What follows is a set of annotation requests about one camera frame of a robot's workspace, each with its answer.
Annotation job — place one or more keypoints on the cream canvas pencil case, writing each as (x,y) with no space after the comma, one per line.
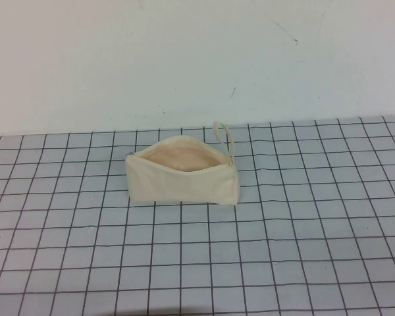
(177,184)

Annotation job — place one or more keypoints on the grey grid tablecloth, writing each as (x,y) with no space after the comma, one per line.
(85,247)

